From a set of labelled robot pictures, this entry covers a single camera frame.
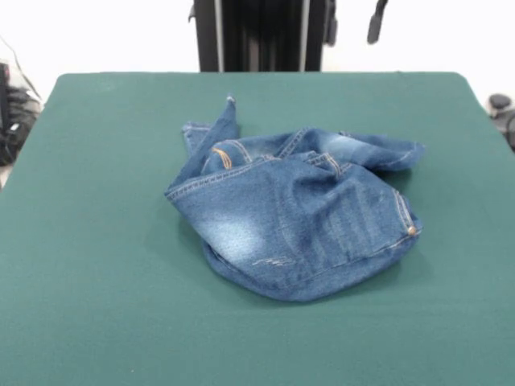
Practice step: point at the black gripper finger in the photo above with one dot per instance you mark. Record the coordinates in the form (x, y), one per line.
(374, 28)
(333, 28)

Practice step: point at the blue denim jeans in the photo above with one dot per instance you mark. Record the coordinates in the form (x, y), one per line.
(289, 209)

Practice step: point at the black round-topped device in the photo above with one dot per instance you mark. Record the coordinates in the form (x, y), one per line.
(501, 102)

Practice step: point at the dark green table cloth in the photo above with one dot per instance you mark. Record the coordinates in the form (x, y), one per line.
(100, 241)

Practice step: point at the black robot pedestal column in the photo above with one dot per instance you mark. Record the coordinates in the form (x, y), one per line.
(257, 36)

